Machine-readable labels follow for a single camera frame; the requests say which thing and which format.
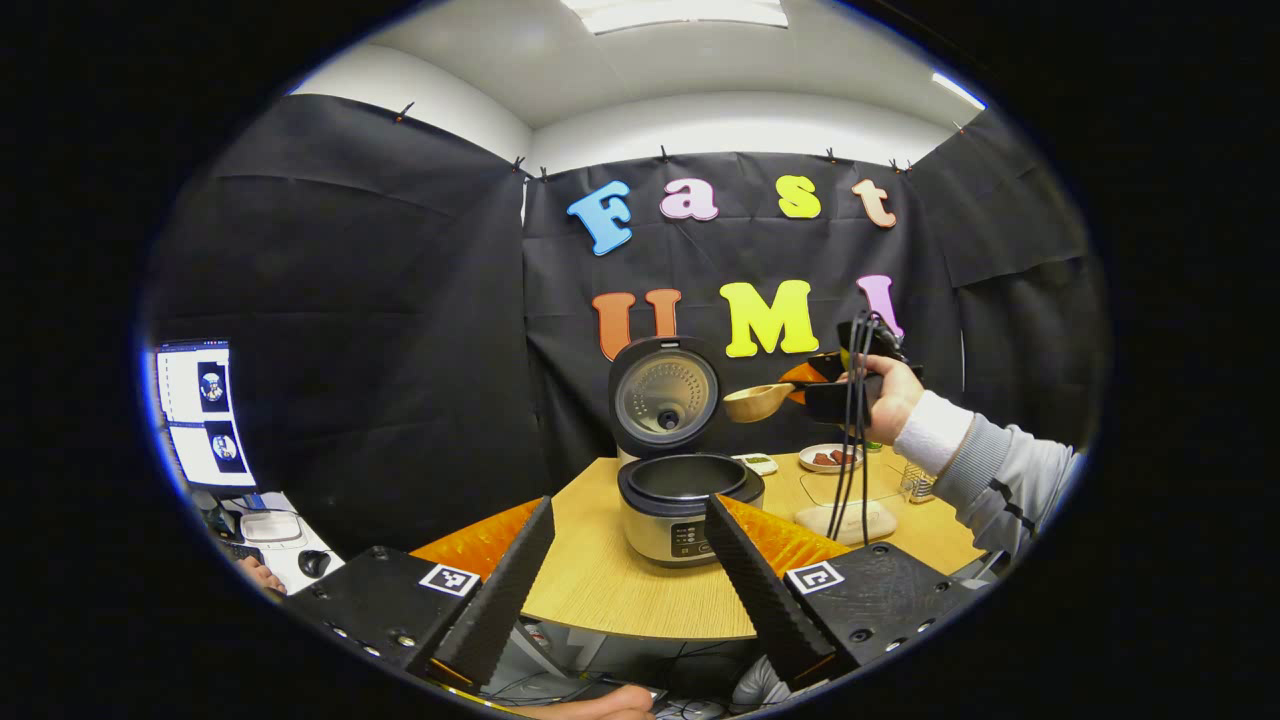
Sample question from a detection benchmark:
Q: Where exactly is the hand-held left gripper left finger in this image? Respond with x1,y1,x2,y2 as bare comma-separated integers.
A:
285,498,556,691

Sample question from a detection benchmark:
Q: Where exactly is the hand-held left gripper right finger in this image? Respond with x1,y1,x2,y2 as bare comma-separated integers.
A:
702,493,976,696

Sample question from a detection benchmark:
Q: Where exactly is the wooden spoon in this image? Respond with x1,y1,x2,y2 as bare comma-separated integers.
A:
722,380,831,424

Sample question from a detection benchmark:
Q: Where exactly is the dark grey rice cooker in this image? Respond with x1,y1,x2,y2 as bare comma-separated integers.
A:
608,336,766,569

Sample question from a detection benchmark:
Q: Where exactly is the clear box of white rice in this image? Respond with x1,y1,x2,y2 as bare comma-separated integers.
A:
795,470,901,546

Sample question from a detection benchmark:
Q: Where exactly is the white round plate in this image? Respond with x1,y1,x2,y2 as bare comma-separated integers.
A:
798,443,863,474

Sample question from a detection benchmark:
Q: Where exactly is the white side desk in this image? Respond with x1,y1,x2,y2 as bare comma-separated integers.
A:
205,490,346,598

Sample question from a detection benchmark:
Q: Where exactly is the row of black cloth clips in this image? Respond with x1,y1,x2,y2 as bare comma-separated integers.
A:
395,100,969,183

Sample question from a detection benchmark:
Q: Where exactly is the black backdrop cloth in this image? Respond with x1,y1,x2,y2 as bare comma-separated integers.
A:
140,95,1106,561

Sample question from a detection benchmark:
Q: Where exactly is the computer monitor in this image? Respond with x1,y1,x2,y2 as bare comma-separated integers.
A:
155,340,259,491

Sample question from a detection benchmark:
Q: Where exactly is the long ceiling light panel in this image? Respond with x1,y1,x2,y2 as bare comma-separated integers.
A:
560,0,789,36

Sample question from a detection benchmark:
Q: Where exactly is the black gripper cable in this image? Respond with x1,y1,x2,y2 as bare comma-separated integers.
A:
825,315,883,546

